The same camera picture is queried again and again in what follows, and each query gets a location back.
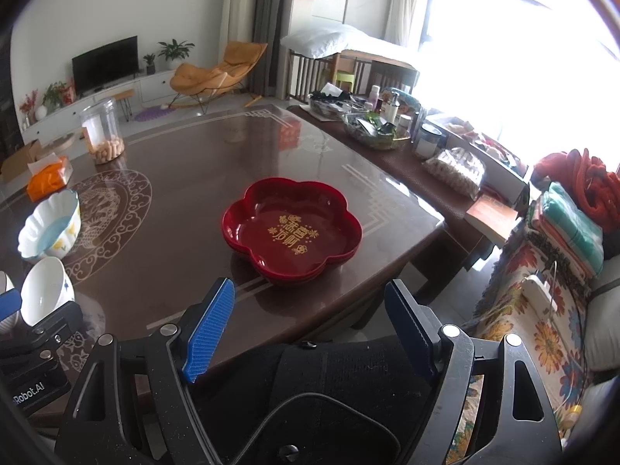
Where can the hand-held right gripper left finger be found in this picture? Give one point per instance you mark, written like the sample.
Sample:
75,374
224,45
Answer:
208,334

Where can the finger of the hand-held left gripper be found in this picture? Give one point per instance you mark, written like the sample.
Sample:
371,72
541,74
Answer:
12,302
60,319

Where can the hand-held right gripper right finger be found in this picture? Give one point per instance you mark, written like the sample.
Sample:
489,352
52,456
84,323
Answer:
407,324

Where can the small white bowl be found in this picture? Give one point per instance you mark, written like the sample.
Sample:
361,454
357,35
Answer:
5,282

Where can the white bowl blue print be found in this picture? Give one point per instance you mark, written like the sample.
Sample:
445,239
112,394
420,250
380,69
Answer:
46,290

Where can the blue scalloped ceramic bowl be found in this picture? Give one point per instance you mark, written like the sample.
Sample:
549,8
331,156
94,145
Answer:
48,232

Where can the orange tissue pack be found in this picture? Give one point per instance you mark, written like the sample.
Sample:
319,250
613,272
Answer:
48,179

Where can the white power strip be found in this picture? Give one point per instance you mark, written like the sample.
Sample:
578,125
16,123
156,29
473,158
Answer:
537,295

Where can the orange paperback book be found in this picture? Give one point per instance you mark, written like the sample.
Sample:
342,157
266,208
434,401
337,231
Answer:
491,218

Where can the floral blanket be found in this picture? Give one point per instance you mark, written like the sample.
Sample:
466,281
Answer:
547,348

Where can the cardboard box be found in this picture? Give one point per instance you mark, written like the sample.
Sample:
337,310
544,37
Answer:
22,160

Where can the dark brown side table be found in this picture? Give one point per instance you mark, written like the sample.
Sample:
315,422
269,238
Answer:
411,179

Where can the clear bag of snacks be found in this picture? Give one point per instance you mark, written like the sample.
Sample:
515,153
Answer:
455,172

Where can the beige round stool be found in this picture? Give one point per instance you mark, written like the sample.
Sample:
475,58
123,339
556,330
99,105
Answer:
60,143

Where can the white storage tray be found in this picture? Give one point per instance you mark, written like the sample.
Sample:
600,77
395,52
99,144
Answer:
508,184

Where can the glass jar with lid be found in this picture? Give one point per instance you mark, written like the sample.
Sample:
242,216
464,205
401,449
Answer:
428,143

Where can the folded green striped clothes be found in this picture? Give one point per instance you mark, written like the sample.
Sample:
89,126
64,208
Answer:
566,227

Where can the clear plastic snack jar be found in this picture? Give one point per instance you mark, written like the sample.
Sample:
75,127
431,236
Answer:
102,133

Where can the round white vase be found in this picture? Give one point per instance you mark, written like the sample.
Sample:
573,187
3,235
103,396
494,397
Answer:
41,112

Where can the glass bowl of packets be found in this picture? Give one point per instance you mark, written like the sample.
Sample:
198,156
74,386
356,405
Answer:
375,133

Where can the red flower bouquet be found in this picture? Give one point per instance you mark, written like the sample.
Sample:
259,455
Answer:
29,104

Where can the leafy green houseplant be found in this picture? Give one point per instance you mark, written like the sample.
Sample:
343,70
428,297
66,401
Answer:
53,93

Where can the white pump bottle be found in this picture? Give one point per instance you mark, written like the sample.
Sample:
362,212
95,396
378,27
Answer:
392,109

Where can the purple floor mat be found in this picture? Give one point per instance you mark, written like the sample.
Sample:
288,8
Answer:
154,114

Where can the red knitted cloth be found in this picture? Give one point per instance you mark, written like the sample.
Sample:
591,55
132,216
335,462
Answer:
586,184

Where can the pink bottle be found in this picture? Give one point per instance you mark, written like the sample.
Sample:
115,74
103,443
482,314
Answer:
375,98

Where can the basket of dark items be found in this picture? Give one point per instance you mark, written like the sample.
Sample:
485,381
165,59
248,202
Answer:
334,104

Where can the wooden stool hairpin legs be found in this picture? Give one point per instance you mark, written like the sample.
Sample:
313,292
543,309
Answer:
123,94

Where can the black flat television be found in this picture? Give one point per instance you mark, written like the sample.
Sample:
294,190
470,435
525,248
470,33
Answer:
104,65

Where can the orange rocking chair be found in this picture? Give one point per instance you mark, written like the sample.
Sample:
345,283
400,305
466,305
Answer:
203,76

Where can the wooden crib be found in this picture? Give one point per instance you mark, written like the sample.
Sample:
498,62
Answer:
305,75

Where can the small green potted plant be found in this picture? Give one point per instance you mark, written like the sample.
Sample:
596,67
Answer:
150,64

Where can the large green potted plant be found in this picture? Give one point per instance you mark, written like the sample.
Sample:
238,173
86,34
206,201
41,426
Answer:
175,51

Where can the bright window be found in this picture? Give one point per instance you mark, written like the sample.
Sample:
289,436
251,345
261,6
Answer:
508,48

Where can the white pillow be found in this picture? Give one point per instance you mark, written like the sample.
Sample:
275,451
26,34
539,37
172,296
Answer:
319,41

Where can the grey curtain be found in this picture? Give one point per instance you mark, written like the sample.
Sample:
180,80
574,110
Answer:
271,34

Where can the white sheer curtain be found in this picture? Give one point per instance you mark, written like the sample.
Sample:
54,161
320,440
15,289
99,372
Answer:
404,5

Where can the covered standing air conditioner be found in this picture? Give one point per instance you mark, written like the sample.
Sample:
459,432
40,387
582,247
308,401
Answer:
237,9

